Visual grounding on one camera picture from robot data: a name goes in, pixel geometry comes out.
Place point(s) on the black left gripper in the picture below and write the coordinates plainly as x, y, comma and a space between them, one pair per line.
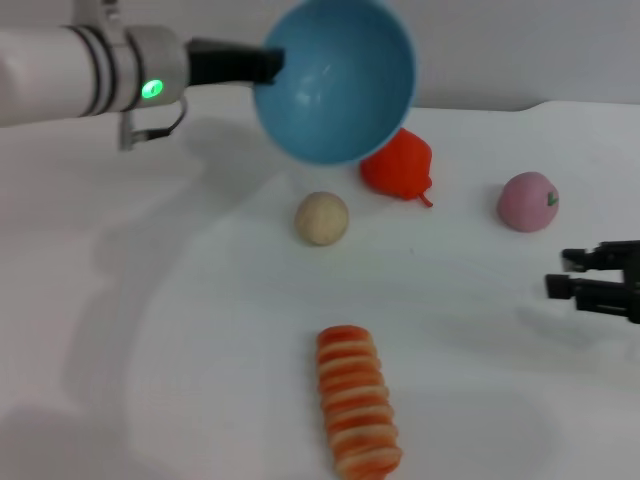
225, 62

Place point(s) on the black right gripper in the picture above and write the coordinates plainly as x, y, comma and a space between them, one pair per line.
620, 285

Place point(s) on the blue bowl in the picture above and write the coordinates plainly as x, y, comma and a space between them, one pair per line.
340, 85

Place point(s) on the orange striped bread loaf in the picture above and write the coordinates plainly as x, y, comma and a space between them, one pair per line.
357, 405

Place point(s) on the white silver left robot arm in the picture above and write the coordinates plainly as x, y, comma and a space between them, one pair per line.
75, 75

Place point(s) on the pink toy peach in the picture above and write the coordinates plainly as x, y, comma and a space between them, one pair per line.
525, 202

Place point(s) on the beige round bun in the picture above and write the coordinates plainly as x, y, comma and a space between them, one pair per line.
321, 219

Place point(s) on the red toy pepper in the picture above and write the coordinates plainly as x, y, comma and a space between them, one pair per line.
405, 170

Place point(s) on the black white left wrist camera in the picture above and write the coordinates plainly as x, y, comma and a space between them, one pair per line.
97, 12

